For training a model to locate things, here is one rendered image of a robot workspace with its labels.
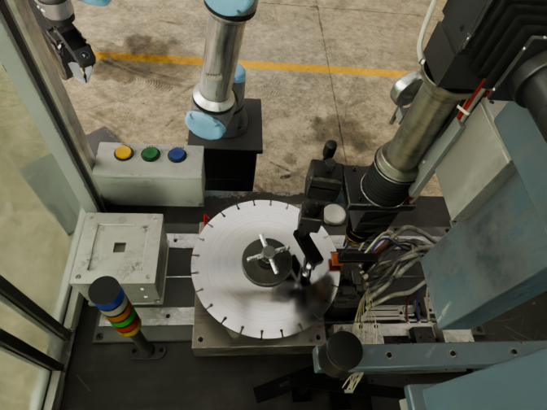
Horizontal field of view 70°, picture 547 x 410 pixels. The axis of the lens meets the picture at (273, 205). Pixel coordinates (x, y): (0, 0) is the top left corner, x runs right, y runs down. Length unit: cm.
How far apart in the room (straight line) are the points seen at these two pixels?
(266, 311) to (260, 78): 211
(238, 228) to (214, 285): 15
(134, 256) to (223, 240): 21
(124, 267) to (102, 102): 180
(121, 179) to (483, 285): 88
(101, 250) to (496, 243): 79
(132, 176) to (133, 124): 139
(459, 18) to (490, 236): 24
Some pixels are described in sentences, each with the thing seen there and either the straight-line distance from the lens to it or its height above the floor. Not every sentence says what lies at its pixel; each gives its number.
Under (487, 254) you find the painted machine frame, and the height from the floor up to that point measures 137.
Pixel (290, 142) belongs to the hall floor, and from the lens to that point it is 237.
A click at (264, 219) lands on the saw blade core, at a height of 95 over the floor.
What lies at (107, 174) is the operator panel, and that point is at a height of 90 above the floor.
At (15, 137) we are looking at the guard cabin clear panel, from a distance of 83.
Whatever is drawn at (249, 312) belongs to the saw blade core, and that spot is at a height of 95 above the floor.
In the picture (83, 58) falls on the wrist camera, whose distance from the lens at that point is 119.
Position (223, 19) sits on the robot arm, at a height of 125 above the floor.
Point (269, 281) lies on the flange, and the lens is 85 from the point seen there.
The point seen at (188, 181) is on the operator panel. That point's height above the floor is 88.
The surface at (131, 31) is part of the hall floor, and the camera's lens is 316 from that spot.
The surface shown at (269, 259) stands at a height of 100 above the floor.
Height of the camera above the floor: 175
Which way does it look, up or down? 57 degrees down
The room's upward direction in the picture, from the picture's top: 11 degrees clockwise
